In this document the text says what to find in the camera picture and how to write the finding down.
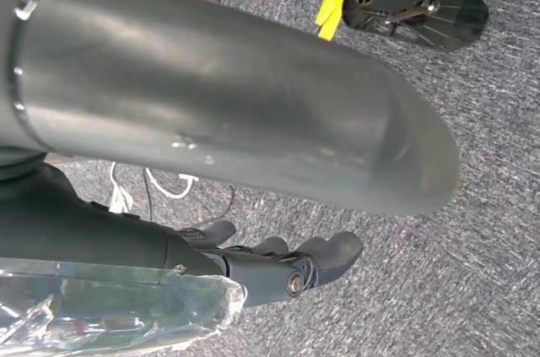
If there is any clear plastic wrap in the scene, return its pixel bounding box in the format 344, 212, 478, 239
0, 257, 247, 357

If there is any black robot foot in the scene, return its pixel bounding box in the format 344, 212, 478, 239
342, 0, 509, 55

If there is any white cable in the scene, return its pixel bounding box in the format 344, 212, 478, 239
109, 161, 200, 202

